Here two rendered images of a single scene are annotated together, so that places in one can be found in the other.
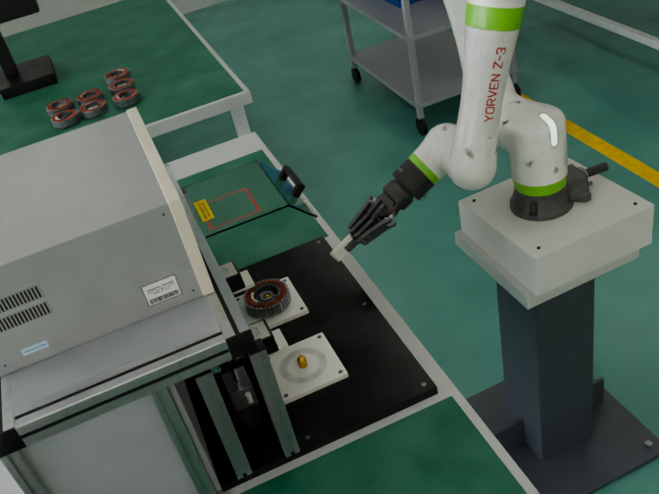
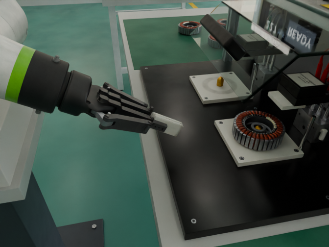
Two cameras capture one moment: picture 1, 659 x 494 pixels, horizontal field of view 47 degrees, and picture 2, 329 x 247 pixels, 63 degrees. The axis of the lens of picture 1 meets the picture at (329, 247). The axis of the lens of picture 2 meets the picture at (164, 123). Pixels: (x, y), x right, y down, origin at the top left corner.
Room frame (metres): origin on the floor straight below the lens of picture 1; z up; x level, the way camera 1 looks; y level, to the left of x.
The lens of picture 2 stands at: (1.92, -0.01, 1.18)
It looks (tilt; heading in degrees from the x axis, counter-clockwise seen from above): 37 degrees down; 183
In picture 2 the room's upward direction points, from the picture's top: straight up
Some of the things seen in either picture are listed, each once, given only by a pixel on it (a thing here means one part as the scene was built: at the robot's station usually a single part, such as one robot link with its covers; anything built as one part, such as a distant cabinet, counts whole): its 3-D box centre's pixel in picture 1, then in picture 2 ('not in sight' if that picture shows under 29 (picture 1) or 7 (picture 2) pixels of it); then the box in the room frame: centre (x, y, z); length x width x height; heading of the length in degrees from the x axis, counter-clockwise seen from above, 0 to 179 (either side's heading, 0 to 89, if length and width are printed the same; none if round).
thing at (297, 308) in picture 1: (270, 305); (255, 137); (1.43, 0.17, 0.78); 0.15 x 0.15 x 0.01; 14
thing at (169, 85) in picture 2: (281, 342); (239, 113); (1.31, 0.16, 0.76); 0.64 x 0.47 x 0.02; 14
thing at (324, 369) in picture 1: (303, 367); (219, 86); (1.19, 0.12, 0.78); 0.15 x 0.15 x 0.01; 14
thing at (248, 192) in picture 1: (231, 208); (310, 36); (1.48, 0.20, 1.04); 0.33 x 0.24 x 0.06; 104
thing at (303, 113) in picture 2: not in sight; (314, 123); (1.39, 0.32, 0.80); 0.07 x 0.05 x 0.06; 14
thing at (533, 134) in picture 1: (533, 145); not in sight; (1.49, -0.52, 1.01); 0.16 x 0.13 x 0.19; 16
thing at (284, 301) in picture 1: (267, 297); (257, 129); (1.43, 0.17, 0.80); 0.11 x 0.11 x 0.04
